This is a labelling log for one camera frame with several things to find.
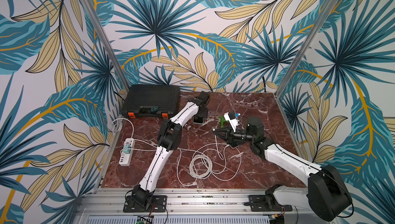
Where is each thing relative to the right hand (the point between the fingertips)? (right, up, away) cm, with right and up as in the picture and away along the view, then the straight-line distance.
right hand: (206, 140), depth 72 cm
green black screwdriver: (-32, +14, +26) cm, 43 cm away
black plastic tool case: (-36, +21, +37) cm, 56 cm away
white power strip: (-44, -12, +14) cm, 47 cm away
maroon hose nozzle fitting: (-10, +3, +25) cm, 27 cm away
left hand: (-3, +11, +34) cm, 36 cm away
